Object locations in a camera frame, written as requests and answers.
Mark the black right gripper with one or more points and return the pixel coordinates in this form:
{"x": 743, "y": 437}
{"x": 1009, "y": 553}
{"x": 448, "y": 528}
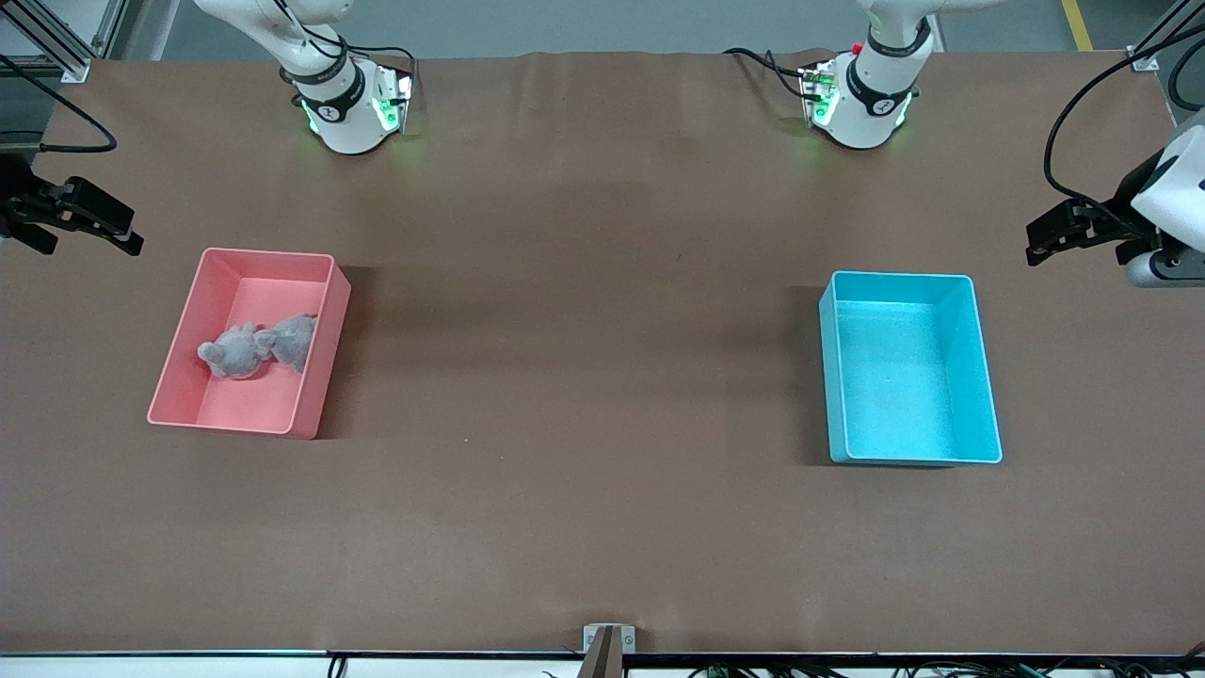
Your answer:
{"x": 19, "y": 196}

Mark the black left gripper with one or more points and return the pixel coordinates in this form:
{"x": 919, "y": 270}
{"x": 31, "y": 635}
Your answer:
{"x": 1126, "y": 201}

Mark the grey plush toy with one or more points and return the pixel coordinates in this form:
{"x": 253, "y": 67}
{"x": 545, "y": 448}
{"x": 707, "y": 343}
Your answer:
{"x": 231, "y": 356}
{"x": 294, "y": 341}

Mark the blue plastic box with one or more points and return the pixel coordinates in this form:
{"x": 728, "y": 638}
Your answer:
{"x": 894, "y": 395}

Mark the pink plastic box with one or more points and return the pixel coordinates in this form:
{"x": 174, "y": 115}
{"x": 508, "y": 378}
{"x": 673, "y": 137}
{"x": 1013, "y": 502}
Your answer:
{"x": 254, "y": 405}

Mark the metal base connector plate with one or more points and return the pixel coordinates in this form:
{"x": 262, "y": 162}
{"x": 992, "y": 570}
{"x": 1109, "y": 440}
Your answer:
{"x": 400, "y": 94}
{"x": 814, "y": 94}

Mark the table cover mat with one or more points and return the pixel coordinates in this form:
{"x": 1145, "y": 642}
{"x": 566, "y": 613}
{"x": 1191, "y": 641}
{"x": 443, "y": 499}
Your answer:
{"x": 602, "y": 282}

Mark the brown bar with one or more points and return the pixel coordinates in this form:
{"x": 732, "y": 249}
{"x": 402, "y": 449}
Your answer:
{"x": 602, "y": 659}

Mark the aluminium frame profile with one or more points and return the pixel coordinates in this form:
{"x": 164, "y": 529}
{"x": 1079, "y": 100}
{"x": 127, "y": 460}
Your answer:
{"x": 56, "y": 42}
{"x": 1163, "y": 42}

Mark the metal table edge bracket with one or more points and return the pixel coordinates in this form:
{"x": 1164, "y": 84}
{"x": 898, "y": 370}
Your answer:
{"x": 628, "y": 640}

